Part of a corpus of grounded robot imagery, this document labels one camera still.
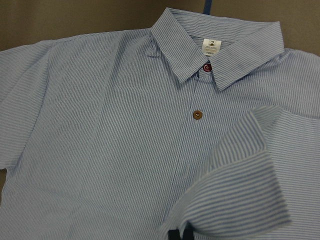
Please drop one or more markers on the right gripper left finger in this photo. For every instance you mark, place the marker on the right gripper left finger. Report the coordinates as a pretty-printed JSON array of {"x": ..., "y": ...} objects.
[{"x": 174, "y": 234}]

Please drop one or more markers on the blue striped button shirt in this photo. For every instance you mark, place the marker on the blue striped button shirt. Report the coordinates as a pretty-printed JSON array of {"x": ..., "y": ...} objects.
[{"x": 124, "y": 135}]

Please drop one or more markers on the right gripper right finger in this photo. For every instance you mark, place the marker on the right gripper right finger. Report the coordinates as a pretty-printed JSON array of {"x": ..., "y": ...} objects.
[{"x": 188, "y": 233}]

